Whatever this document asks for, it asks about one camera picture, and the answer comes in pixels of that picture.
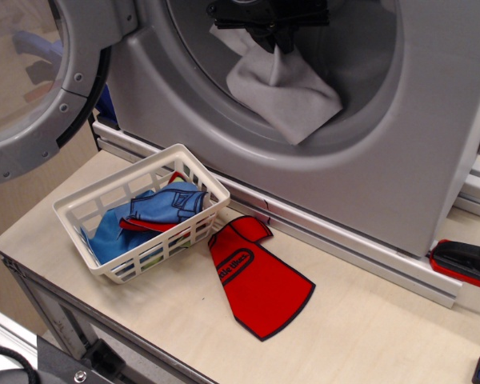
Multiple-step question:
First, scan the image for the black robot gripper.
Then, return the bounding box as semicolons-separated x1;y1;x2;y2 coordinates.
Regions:
206;0;329;54

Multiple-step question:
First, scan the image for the grey cloth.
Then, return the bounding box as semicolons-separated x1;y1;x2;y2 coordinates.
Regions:
210;26;342;145

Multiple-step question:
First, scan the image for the grey toy washing machine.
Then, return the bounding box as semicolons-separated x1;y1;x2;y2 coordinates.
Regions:
108;1;480;256

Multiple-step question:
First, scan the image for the white plastic laundry basket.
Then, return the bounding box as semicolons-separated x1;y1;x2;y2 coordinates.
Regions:
53;144;230;284

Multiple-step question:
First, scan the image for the blue jeans cloth piece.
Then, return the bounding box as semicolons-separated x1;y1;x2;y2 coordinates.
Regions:
124;182;207;224

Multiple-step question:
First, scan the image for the grey round washer door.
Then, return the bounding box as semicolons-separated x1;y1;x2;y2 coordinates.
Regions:
0;1;138;183

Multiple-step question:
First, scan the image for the red cloth in basket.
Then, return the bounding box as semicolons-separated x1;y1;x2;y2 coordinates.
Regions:
119;218;178;233

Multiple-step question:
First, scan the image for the red shirt cloth cutout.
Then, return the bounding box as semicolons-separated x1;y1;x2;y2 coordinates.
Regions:
208;216;315;341

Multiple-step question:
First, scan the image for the plain blue cloth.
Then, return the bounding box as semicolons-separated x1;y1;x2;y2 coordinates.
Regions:
81;202;157;264

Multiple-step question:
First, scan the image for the red and black clamp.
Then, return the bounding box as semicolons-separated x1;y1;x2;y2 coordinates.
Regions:
429;240;480;288

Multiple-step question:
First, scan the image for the aluminium rail under washer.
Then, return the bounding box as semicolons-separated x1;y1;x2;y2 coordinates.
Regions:
94;109;480;307

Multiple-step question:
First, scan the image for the aluminium table frame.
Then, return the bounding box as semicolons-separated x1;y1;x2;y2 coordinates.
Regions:
0;251;214;383

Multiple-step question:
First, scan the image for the black metal bracket with bolt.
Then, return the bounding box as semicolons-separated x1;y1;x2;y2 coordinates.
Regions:
37;336;126;383

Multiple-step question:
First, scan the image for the black braided cable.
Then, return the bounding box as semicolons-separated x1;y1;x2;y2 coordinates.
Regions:
0;344;39;384

